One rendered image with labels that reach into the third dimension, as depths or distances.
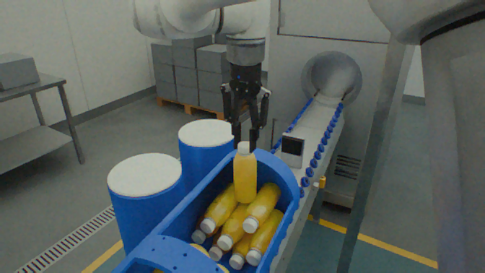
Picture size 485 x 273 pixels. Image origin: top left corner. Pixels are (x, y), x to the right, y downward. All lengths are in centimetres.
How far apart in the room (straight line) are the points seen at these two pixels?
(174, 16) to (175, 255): 43
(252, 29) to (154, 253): 49
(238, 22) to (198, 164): 87
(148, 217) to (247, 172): 48
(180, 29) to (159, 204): 71
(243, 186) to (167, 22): 48
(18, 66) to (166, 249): 265
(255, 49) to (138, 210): 72
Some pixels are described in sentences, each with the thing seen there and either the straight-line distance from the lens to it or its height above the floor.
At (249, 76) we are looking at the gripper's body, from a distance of 68.
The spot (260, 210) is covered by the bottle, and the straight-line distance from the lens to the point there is 85.
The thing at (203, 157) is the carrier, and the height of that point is 97.
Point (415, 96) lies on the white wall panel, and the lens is 516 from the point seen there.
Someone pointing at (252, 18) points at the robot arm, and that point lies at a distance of 64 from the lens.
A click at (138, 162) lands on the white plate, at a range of 126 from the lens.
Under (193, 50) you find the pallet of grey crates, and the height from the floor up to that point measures 90.
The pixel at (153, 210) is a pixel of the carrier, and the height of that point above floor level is 96.
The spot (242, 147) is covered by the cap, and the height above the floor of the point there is 130.
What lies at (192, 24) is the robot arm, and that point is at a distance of 56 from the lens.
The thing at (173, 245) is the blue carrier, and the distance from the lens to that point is 63.
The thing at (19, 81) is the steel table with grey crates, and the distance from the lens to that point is 313.
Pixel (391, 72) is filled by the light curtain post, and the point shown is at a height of 138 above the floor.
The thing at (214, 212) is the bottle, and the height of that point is 112.
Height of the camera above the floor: 170
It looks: 27 degrees down
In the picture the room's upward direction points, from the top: straight up
